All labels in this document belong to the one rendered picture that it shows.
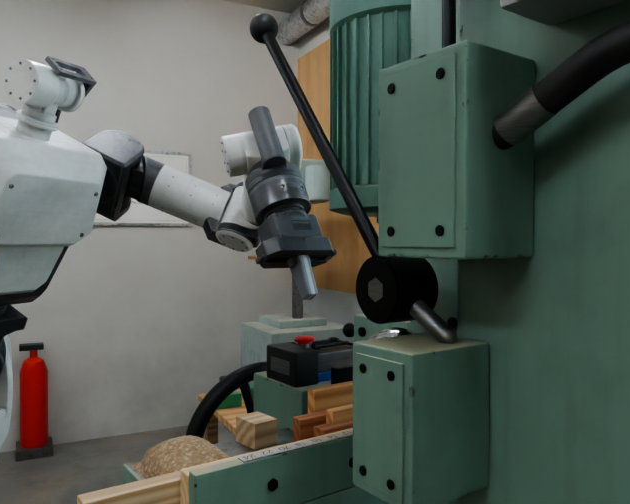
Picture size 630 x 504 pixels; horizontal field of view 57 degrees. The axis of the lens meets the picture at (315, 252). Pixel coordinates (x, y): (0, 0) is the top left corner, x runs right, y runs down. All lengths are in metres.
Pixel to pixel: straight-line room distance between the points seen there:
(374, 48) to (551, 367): 0.39
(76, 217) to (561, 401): 0.83
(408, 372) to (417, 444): 0.05
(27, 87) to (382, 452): 0.76
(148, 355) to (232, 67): 1.90
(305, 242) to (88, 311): 2.89
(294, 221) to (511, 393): 0.46
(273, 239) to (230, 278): 3.01
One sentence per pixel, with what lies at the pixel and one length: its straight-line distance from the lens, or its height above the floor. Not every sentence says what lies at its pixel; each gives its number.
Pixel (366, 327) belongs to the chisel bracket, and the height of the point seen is 1.06.
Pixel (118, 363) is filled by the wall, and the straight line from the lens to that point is 3.72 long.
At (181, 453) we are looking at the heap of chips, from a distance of 0.68.
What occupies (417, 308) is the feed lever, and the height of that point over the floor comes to 1.11.
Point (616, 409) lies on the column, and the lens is 0.46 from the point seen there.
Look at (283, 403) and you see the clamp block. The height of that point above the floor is 0.93.
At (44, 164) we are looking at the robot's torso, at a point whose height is 1.28.
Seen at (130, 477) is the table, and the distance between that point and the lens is 0.74.
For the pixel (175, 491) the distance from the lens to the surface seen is 0.60.
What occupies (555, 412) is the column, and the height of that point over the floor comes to 1.04.
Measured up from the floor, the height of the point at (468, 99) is 1.26.
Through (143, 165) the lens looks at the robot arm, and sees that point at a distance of 1.21.
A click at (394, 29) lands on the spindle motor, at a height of 1.39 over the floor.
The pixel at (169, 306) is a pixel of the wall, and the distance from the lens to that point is 3.73.
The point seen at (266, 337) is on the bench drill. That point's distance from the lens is 2.96.
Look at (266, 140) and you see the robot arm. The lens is 0.87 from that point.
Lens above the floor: 1.16
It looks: 1 degrees down
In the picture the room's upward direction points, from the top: straight up
